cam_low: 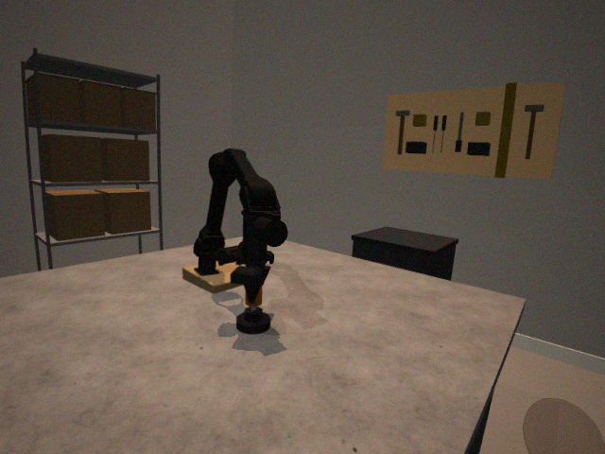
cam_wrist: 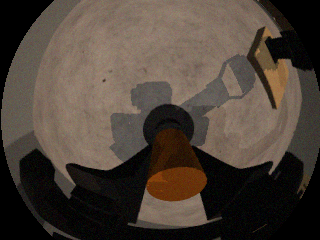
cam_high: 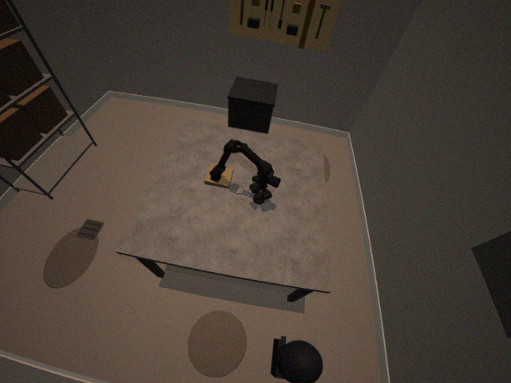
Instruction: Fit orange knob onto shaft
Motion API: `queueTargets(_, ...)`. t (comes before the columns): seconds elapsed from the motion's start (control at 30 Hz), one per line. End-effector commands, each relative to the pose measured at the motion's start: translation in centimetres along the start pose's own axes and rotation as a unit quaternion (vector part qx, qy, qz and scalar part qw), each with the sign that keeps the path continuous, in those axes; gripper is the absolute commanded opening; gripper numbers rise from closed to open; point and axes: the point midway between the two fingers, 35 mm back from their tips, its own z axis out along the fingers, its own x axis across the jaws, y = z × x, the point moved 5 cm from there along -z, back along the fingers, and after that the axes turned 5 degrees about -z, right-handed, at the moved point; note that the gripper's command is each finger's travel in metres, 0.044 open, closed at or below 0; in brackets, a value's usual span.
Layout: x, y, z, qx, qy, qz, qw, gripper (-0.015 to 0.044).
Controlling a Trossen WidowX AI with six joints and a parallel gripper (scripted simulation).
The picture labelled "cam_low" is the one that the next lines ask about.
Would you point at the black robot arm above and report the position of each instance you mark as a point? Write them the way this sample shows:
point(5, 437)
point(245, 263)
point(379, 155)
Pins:
point(261, 213)

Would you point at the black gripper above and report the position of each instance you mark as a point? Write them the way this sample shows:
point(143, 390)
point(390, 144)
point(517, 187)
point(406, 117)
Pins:
point(255, 257)

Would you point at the black round pedestal with silver shaft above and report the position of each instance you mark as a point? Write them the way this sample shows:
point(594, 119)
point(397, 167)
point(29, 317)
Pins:
point(253, 321)

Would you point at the orange tapered knob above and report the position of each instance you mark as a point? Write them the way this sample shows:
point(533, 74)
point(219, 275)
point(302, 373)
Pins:
point(258, 300)

